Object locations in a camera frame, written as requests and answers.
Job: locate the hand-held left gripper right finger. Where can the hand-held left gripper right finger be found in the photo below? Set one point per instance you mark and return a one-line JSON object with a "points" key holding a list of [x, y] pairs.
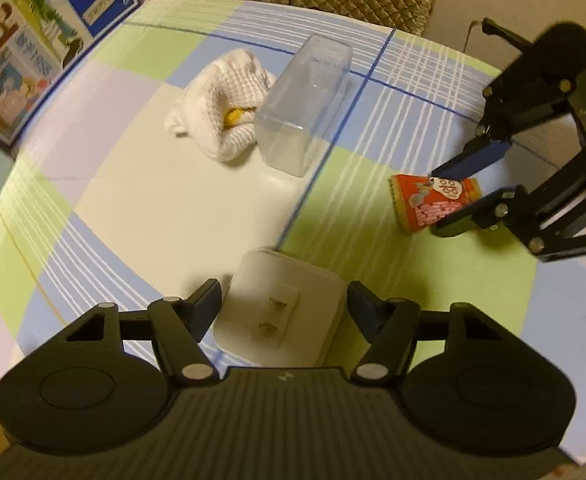
{"points": [[365, 310]]}

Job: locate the red snack packet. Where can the red snack packet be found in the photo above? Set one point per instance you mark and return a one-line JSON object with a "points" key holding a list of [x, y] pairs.
{"points": [[423, 202]]}

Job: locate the blue illustrated milk carton box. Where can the blue illustrated milk carton box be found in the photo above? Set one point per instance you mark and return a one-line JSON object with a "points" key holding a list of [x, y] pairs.
{"points": [[28, 35]]}

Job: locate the white power adapter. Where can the white power adapter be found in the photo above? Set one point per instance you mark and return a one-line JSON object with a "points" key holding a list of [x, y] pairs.
{"points": [[278, 305]]}

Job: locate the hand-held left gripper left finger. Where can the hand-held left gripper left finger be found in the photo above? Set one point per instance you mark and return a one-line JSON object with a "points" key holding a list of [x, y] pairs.
{"points": [[207, 307]]}

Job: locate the clear plastic box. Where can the clear plastic box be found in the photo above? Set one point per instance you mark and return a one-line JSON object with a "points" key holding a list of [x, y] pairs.
{"points": [[303, 105]]}

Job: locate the white knit cloth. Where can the white knit cloth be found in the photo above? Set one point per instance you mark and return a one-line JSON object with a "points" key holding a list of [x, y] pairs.
{"points": [[218, 105]]}

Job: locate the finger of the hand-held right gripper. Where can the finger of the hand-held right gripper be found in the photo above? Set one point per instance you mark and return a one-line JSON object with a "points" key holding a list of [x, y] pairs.
{"points": [[473, 160], [478, 212]]}

